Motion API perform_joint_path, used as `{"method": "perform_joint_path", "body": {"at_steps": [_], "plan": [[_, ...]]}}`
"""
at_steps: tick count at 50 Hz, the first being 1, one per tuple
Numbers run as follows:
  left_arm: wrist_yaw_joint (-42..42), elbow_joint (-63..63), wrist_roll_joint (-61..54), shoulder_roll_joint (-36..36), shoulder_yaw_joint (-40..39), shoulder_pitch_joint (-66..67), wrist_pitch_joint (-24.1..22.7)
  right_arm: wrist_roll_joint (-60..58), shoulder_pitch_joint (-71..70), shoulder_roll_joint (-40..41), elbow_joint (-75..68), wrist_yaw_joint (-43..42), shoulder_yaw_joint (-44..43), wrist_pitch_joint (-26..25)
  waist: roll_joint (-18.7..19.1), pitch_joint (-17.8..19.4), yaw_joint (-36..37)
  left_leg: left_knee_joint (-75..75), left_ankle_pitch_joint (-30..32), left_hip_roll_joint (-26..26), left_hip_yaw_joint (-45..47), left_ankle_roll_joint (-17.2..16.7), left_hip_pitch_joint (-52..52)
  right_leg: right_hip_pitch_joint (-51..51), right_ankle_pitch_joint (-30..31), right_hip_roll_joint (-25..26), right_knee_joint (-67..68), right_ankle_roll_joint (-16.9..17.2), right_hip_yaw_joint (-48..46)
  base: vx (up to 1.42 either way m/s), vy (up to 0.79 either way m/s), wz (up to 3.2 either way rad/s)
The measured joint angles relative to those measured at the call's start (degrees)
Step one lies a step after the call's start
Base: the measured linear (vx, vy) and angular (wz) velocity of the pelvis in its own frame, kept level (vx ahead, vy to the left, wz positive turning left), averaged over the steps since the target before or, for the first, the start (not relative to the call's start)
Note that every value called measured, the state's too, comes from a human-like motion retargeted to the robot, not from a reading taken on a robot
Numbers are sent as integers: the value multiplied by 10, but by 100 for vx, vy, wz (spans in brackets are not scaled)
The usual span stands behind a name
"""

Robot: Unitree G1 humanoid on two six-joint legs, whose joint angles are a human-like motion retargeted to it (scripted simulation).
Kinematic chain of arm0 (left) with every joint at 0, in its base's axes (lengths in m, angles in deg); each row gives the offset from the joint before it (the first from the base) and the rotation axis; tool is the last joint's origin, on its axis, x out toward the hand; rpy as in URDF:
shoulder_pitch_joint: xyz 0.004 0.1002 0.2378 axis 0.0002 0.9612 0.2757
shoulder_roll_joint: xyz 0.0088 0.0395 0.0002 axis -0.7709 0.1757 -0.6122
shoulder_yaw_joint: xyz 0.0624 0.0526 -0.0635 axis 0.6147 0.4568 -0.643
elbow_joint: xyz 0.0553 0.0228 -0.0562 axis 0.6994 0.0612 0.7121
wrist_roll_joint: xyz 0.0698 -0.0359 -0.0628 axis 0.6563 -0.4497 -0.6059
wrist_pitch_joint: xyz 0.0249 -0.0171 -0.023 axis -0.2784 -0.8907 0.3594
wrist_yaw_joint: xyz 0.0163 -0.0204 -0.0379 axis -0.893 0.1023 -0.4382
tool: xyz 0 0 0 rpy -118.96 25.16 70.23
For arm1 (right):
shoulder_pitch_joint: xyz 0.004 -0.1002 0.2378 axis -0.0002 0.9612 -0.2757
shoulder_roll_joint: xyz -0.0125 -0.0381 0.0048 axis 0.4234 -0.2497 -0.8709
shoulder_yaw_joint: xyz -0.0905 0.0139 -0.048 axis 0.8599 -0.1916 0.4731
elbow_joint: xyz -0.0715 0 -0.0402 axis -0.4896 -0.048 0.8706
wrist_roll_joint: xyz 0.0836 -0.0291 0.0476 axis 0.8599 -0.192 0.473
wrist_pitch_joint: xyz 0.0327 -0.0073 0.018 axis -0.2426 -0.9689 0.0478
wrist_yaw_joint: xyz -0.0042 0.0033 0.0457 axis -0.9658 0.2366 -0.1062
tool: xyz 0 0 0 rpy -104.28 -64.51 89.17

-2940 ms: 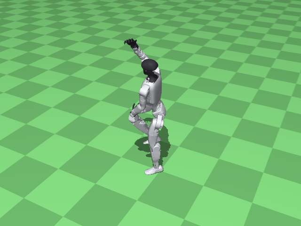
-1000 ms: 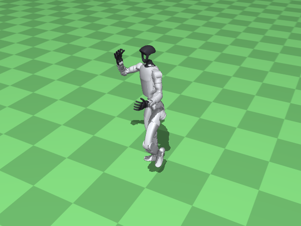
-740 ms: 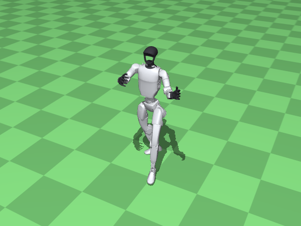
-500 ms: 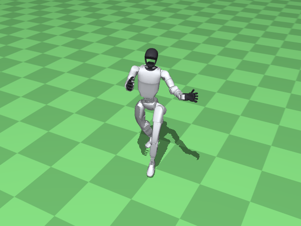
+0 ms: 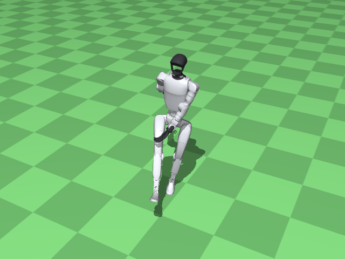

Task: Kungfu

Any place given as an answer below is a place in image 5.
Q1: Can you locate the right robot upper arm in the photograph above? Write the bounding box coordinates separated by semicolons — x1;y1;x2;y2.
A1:
156;72;167;92

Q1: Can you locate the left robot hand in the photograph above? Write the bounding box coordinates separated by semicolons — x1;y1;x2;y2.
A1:
154;126;174;142

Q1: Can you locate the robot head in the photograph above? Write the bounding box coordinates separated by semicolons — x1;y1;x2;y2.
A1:
170;54;187;80

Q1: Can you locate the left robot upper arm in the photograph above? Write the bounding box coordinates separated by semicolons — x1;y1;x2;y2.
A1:
178;80;199;111

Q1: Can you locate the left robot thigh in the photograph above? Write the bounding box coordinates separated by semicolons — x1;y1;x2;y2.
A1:
173;119;192;161

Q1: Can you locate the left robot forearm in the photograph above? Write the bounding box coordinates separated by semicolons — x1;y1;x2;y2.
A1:
168;106;188;131

